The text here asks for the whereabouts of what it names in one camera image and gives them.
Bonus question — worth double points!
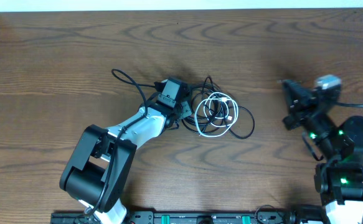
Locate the left camera cable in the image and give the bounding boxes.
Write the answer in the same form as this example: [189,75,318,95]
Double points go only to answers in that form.
[83,68,163,218]

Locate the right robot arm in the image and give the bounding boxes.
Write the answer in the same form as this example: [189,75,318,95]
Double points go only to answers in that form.
[282,77,363,223]

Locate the black USB cable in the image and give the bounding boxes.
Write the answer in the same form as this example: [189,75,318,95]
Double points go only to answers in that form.
[181,75,256,140]

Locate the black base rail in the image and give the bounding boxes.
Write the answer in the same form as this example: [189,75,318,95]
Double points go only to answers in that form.
[50,203,328,224]

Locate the white USB cable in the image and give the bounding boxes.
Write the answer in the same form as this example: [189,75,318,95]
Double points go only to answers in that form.
[194,91,240,138]

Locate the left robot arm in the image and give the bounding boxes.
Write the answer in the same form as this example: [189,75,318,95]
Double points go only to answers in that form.
[59,78,192,223]

